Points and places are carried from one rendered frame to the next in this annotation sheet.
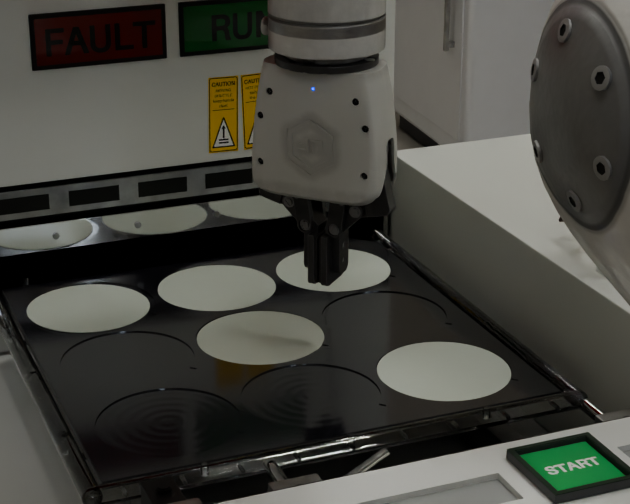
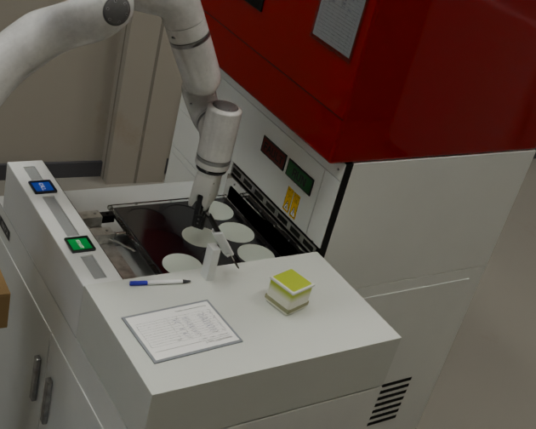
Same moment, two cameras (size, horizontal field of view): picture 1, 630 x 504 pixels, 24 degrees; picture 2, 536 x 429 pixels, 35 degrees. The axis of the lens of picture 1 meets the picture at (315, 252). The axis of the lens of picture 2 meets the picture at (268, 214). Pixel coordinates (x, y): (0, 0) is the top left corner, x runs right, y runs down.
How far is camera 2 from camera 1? 2.02 m
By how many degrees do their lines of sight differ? 65
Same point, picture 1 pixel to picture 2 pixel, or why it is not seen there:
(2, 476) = not seen: hidden behind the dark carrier
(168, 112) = (278, 187)
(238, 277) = (244, 237)
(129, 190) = (265, 201)
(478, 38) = not seen: outside the picture
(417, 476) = (78, 224)
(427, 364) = (185, 262)
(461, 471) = (80, 230)
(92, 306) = (216, 210)
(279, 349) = (192, 238)
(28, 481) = not seen: hidden behind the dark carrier
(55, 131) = (259, 170)
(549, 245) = (228, 267)
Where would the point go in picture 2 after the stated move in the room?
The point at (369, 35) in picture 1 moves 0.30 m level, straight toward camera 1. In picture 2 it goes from (202, 163) to (73, 143)
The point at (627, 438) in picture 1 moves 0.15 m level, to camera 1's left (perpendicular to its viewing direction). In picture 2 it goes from (97, 256) to (97, 221)
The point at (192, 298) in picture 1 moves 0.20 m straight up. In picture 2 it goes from (226, 227) to (242, 162)
